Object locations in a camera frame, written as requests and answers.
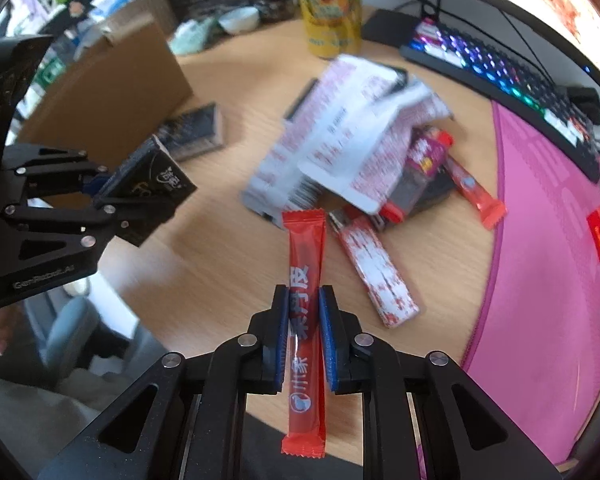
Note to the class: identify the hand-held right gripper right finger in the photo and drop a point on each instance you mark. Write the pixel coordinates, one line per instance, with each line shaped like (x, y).
(327, 340)

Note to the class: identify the wooden desktop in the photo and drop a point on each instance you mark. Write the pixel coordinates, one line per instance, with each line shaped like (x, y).
(205, 270)

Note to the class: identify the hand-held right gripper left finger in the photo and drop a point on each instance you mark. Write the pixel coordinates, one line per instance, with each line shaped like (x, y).
(280, 340)

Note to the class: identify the black pocket tissue packet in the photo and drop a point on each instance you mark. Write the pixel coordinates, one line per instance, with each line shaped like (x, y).
(150, 185)
(192, 130)

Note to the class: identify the black backlit keyboard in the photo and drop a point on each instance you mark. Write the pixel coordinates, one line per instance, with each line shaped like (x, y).
(505, 80)

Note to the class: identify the person's grey clothing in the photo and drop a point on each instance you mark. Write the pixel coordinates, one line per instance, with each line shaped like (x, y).
(25, 425)

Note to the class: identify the yellow pineapple drink can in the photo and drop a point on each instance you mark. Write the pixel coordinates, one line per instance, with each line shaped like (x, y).
(330, 5)

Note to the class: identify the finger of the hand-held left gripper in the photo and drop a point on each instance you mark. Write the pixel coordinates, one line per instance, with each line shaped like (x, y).
(60, 217)
(55, 165)

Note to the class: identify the pale green crumpled cloth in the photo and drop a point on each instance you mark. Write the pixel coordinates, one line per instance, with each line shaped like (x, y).
(195, 35)

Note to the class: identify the black power adapter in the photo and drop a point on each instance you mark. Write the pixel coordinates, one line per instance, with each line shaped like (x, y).
(585, 102)

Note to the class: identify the brown cardboard box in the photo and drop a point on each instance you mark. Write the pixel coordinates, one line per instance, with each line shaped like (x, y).
(120, 80)

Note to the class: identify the black glass jar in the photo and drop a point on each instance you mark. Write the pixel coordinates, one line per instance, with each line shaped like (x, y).
(275, 5)

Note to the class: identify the pile of black tissue packs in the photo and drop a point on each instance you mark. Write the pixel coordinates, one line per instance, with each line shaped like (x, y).
(425, 192)

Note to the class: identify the pink desk mat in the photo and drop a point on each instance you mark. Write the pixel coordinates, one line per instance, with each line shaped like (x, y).
(545, 260)

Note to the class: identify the white red stick sachet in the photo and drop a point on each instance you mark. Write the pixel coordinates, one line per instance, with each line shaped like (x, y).
(380, 270)

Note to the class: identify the purple red snack stick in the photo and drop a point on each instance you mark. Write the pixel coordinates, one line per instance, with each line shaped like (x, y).
(425, 155)

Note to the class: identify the grey office chair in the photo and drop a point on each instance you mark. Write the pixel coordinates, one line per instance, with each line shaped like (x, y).
(75, 330)

